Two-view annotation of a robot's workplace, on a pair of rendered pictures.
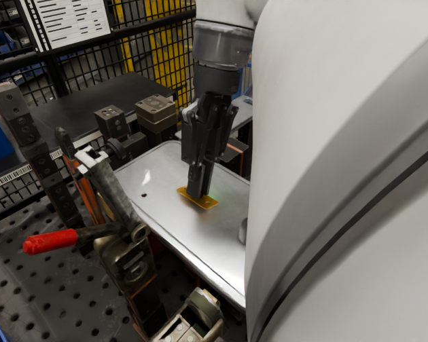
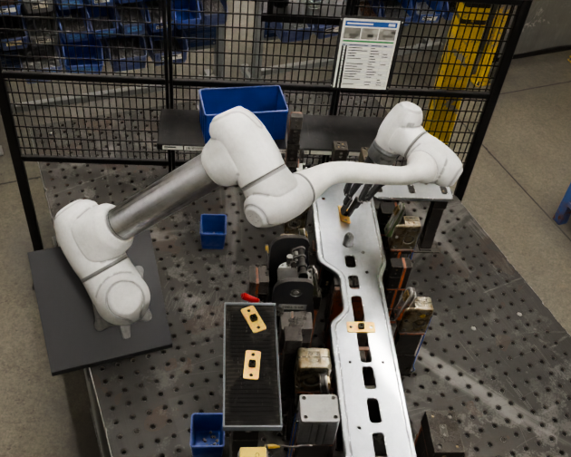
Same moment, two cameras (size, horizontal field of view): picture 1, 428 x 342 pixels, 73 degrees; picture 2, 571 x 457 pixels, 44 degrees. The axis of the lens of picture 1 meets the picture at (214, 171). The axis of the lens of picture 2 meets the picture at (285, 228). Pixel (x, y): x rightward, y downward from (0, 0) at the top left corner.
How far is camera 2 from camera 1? 188 cm
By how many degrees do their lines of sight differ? 29
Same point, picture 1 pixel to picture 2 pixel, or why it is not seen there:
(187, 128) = not seen: hidden behind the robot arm
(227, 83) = not seen: hidden behind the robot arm
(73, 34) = (358, 83)
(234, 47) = (380, 157)
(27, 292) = (241, 217)
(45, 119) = (310, 126)
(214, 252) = (328, 238)
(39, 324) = (237, 235)
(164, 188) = (334, 202)
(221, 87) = not seen: hidden behind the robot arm
